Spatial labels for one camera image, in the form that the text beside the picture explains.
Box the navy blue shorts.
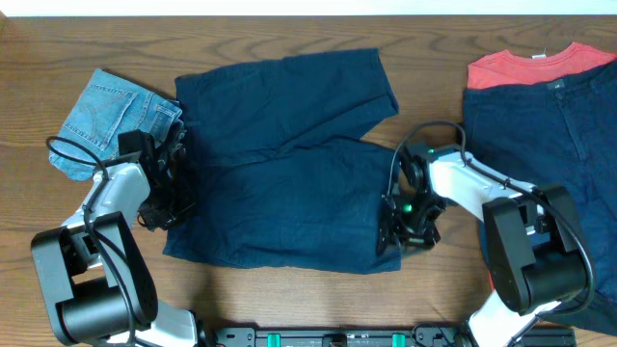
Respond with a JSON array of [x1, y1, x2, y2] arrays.
[[164, 49, 401, 275]]

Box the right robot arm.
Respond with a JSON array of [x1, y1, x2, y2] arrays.
[[377, 143, 595, 346]]

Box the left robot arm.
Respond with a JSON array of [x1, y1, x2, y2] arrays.
[[31, 130, 208, 347]]

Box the folded light blue jeans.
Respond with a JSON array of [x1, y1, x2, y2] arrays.
[[59, 68, 186, 160]]

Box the dark navy pants pile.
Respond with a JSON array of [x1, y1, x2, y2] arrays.
[[463, 63, 616, 335]]

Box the red t-shirt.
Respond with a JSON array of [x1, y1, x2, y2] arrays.
[[467, 42, 616, 90]]

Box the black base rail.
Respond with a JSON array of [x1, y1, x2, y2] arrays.
[[197, 315, 577, 347]]

